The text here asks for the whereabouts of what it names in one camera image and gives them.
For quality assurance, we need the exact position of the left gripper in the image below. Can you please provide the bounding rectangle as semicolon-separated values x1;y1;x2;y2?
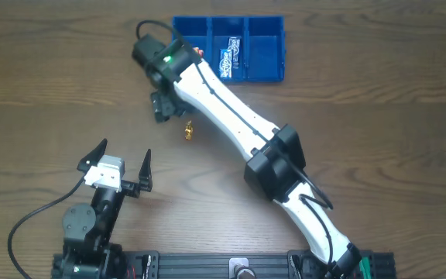
77;138;154;199

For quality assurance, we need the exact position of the blue candy pack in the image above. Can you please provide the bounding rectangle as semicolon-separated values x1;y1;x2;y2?
218;48;234;81
227;36;242;70

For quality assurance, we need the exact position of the blue tray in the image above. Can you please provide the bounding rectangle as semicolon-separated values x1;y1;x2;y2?
171;15;286;84

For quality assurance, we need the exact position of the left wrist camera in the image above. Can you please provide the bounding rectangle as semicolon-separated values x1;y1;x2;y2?
83;154;126;193

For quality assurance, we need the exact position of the mounting rail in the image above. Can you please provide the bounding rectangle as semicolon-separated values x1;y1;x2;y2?
51;250;396;279

